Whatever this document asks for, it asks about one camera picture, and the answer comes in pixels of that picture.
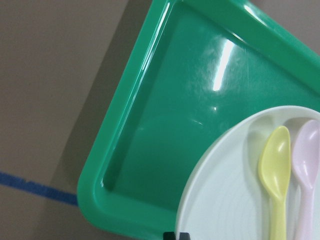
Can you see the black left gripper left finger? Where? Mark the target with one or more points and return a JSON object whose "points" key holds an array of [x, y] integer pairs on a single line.
{"points": [[168, 236]]}

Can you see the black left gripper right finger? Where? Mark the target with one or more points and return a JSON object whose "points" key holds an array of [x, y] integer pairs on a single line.
{"points": [[184, 236]]}

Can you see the white round plate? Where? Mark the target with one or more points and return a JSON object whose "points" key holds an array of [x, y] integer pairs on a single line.
{"points": [[224, 198]]}

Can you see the yellow plastic spoon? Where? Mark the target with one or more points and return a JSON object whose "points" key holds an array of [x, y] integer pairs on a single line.
{"points": [[274, 170]]}

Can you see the pink plastic spoon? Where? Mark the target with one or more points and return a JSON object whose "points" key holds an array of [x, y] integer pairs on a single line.
{"points": [[305, 166]]}

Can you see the green plastic tray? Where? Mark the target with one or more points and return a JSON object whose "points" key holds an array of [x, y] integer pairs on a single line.
{"points": [[198, 68]]}

